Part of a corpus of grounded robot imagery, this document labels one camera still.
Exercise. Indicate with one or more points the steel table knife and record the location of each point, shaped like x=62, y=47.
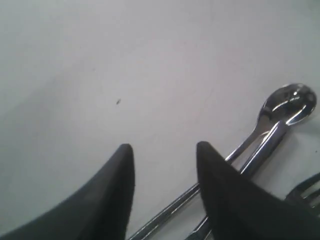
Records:
x=271, y=135

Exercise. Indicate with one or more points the steel spoon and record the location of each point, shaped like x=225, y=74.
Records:
x=291, y=103

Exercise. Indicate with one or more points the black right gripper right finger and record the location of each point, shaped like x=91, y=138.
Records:
x=238, y=209

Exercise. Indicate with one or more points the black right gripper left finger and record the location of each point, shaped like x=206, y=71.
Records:
x=99, y=210

